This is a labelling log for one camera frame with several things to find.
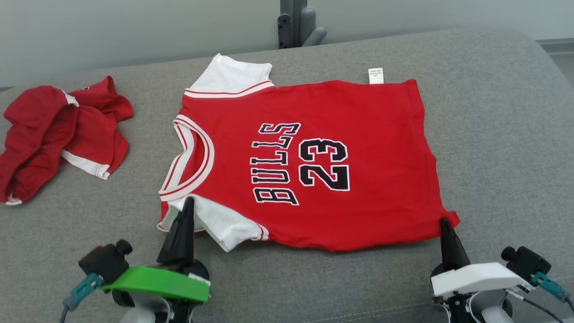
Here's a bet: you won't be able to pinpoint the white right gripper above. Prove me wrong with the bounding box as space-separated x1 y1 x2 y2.
430 217 535 298

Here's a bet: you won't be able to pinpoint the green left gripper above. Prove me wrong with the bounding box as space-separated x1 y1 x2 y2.
102 196 211 302

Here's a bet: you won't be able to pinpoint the red Bulls 23 jersey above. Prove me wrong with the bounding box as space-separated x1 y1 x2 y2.
157 53 461 253

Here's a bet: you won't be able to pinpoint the grey fabric sofa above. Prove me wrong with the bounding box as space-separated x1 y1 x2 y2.
0 29 574 323

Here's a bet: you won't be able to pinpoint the red shorts with white trim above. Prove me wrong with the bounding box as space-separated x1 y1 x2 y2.
0 75 134 206

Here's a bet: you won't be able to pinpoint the black right cable teal connector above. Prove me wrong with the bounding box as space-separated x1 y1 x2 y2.
511 271 574 323

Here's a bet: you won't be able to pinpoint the grey metal post with bracket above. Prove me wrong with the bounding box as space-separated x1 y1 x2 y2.
277 0 328 49

